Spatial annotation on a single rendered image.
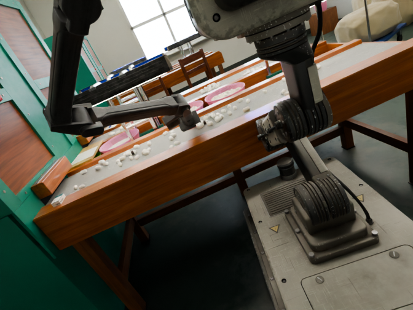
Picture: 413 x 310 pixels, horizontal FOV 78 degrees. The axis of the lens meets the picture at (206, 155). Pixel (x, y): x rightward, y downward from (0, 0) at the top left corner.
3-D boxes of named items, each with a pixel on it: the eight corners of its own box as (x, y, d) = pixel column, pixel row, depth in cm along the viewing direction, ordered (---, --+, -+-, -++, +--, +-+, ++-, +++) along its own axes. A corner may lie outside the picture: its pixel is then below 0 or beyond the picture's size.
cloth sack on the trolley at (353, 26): (413, 24, 308) (412, -11, 292) (361, 50, 303) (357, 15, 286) (373, 29, 359) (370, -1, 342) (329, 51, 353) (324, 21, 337)
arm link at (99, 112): (81, 128, 76) (69, 103, 80) (81, 140, 80) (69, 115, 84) (195, 107, 101) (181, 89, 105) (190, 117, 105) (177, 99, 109)
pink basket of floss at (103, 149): (153, 140, 161) (146, 127, 157) (121, 165, 145) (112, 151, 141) (130, 141, 179) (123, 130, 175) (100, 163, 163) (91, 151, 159)
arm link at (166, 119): (188, 107, 100) (177, 93, 103) (164, 123, 100) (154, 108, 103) (195, 121, 112) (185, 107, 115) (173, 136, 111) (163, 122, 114)
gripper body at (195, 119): (176, 120, 121) (173, 114, 114) (196, 111, 121) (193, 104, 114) (182, 131, 119) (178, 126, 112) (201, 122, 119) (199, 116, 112)
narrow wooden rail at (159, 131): (364, 58, 146) (361, 38, 141) (77, 189, 146) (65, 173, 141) (357, 58, 151) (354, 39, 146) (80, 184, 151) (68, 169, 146)
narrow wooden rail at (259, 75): (329, 56, 176) (326, 40, 171) (90, 165, 175) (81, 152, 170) (324, 56, 181) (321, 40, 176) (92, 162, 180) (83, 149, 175)
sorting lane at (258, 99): (411, 46, 116) (410, 41, 115) (50, 211, 116) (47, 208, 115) (362, 47, 143) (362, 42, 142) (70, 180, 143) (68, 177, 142)
